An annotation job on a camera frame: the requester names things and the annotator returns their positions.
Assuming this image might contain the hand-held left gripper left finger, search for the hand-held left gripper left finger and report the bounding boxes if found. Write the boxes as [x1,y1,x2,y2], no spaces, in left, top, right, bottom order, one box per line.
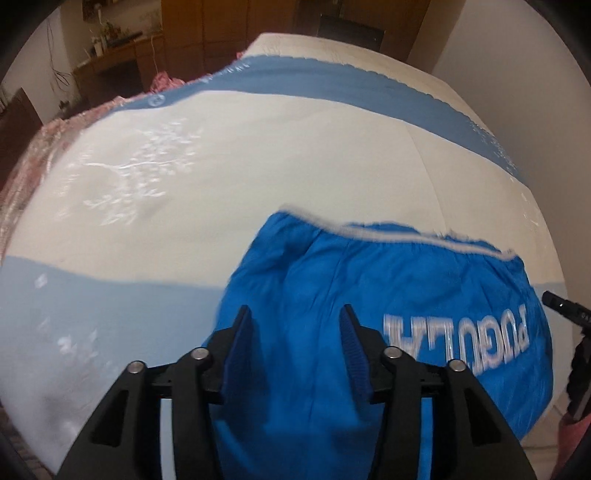
[55,305,259,480]

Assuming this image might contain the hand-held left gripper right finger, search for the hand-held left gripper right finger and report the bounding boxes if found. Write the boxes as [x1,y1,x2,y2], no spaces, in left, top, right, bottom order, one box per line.
[338,304,539,480]

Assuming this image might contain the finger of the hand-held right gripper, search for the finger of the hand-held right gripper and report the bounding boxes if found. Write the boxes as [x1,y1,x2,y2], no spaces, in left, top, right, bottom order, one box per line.
[542,290,591,328]

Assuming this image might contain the blue shorts with white lettering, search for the blue shorts with white lettering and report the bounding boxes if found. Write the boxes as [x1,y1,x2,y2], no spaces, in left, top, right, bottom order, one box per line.
[213,210,555,480]

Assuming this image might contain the person's right forearm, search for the person's right forearm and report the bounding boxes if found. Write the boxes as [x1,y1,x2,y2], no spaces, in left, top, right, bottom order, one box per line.
[555,413,590,470]

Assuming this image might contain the blue and white bed blanket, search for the blue and white bed blanket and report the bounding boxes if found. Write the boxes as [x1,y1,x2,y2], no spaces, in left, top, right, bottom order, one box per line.
[0,32,568,467]

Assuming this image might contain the pink floral quilt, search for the pink floral quilt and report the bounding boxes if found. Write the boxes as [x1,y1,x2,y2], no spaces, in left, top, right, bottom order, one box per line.
[0,71,185,204]

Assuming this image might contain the wooden desk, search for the wooden desk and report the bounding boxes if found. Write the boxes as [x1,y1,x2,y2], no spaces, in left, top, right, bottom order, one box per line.
[74,34,164,104]

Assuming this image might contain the dark wooden cabinet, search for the dark wooden cabinet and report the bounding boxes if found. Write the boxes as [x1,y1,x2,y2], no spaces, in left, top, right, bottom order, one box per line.
[0,88,43,162]

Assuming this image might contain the dark rectangular panel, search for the dark rectangular panel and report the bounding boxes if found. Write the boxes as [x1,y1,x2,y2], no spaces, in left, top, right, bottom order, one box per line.
[318,14,386,52]

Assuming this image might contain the wooden wardrobe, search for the wooden wardrobe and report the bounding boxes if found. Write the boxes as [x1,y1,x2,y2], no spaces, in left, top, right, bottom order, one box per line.
[161,0,430,63]

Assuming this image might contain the black cable bundle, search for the black cable bundle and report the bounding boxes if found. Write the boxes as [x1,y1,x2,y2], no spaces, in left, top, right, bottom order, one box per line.
[48,65,75,109]

